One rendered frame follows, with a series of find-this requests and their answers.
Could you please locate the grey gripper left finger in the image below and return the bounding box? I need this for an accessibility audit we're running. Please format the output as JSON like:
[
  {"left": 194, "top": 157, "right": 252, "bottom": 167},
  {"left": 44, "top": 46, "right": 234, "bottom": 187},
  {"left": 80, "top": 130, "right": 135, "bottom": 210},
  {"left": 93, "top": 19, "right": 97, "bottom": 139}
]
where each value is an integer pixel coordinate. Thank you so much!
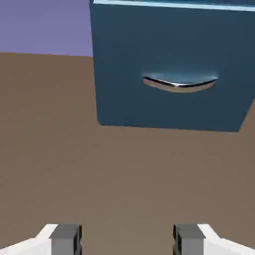
[{"left": 0, "top": 223, "right": 83, "bottom": 255}]

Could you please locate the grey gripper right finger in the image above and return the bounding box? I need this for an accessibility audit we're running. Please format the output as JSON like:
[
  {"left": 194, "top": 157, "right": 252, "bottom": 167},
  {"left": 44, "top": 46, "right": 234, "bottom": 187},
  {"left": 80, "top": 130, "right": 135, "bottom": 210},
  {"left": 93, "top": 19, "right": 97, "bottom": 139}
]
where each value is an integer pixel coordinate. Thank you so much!
[{"left": 172, "top": 223, "right": 255, "bottom": 255}]

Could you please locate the blue drawer front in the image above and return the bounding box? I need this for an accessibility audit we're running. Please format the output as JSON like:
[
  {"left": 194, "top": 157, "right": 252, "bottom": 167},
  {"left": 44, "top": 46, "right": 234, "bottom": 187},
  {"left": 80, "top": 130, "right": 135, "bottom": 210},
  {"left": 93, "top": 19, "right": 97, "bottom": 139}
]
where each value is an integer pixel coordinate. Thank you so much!
[{"left": 89, "top": 2, "right": 255, "bottom": 133}]

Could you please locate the blue painted cabinet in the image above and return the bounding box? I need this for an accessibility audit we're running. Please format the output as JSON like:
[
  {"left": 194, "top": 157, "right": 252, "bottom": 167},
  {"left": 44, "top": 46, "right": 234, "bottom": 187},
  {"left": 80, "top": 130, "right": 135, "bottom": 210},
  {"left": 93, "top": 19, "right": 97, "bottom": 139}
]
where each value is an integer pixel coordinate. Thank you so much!
[{"left": 89, "top": 0, "right": 255, "bottom": 133}]

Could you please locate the curved silver drawer handle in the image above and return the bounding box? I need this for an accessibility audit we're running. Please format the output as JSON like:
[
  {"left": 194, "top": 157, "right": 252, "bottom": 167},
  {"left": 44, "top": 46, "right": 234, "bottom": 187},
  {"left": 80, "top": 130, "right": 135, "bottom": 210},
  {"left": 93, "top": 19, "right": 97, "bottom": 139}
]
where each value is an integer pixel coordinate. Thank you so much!
[{"left": 142, "top": 75, "right": 218, "bottom": 94}]

